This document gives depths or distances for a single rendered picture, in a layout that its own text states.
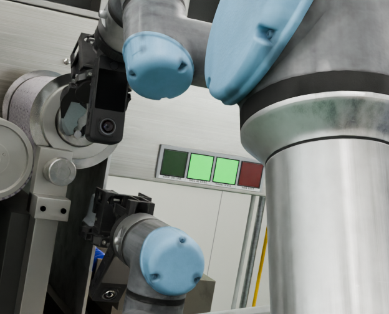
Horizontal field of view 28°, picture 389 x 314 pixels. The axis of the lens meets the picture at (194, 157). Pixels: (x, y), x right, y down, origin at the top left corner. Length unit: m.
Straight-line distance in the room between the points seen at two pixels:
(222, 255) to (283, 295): 3.92
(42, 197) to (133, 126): 0.48
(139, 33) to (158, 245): 0.25
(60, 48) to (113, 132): 0.54
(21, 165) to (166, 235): 0.34
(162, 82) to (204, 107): 0.77
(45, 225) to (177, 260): 0.30
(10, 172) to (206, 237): 3.15
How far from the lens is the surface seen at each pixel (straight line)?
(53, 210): 1.14
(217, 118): 1.65
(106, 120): 1.02
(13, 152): 1.19
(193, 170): 1.63
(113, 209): 1.12
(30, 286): 1.19
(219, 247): 4.34
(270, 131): 0.47
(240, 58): 0.47
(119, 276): 1.14
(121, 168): 1.58
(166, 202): 4.16
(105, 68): 1.03
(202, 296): 1.29
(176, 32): 0.87
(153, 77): 0.86
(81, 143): 1.19
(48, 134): 1.19
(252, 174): 1.69
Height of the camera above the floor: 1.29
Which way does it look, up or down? 3 degrees down
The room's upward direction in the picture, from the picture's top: 10 degrees clockwise
